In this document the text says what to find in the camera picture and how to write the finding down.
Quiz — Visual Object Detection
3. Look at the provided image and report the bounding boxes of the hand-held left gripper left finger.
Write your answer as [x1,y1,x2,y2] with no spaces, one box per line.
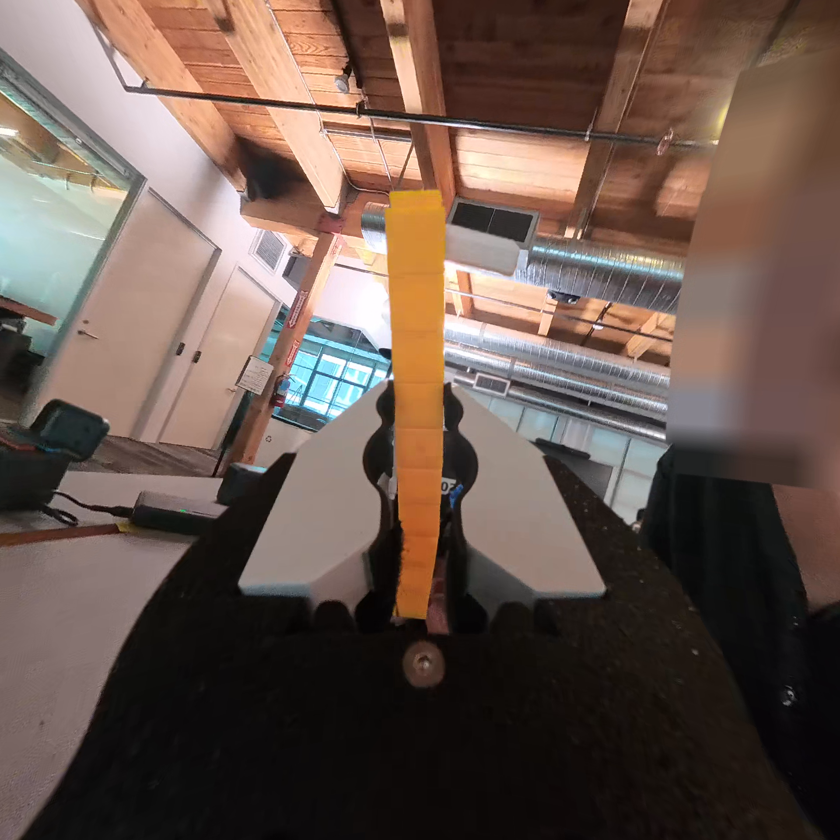
[237,379,399,632]

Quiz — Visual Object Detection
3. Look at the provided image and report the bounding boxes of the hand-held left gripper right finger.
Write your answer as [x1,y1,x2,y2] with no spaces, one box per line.
[444,382,607,632]

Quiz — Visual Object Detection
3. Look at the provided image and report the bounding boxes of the yellow block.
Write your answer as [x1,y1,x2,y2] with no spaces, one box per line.
[385,190,447,619]

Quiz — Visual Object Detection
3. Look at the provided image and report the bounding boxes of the black adapter cube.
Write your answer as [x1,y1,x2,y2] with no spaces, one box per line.
[217,461,268,506]

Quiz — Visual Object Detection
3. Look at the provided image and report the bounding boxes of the black power bank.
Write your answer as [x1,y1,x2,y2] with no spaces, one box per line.
[131,491,222,535]

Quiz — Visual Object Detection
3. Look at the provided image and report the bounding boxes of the paper notice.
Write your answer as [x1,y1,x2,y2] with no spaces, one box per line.
[236,354,275,395]

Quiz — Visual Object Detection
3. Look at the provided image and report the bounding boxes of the dark ceiling vent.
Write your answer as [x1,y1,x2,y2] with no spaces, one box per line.
[446,197,540,273]

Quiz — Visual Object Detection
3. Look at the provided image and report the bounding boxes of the white double doors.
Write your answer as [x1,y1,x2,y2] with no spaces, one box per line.
[39,190,284,452]

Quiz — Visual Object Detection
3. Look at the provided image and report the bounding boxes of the black charging case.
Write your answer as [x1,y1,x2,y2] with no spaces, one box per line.
[0,399,111,511]

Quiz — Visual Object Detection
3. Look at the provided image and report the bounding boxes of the black ceiling rod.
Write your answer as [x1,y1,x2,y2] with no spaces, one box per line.
[121,82,718,150]

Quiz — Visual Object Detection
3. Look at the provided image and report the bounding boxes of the wooden support post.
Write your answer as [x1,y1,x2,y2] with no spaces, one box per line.
[230,217,347,465]

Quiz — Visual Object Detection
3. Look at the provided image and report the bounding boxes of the black cable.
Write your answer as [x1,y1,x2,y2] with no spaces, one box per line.
[38,489,137,527]

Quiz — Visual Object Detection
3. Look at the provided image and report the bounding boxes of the wide silver air duct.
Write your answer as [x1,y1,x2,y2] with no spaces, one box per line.
[361,203,686,316]

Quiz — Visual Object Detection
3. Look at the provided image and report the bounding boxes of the grey wall vent grille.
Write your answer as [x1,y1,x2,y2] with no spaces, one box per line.
[251,230,290,271]

